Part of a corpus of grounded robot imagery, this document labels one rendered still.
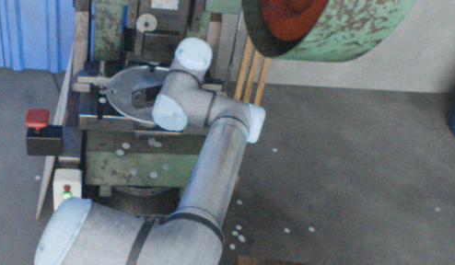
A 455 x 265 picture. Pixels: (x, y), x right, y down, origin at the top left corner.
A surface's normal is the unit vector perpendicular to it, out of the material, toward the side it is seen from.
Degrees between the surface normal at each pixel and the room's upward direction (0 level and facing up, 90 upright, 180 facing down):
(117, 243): 20
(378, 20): 110
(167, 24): 90
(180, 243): 13
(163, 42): 90
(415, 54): 90
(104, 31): 90
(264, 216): 0
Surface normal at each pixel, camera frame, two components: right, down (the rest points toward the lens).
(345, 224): 0.12, -0.78
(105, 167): 0.07, 0.63
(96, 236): 0.03, -0.58
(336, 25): 0.02, 0.88
